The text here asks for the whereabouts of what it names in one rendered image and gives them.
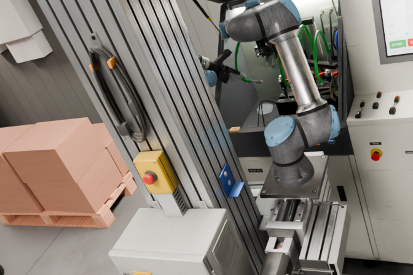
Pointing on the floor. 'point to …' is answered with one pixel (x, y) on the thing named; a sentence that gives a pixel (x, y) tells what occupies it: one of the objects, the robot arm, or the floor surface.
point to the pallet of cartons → (61, 174)
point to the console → (404, 229)
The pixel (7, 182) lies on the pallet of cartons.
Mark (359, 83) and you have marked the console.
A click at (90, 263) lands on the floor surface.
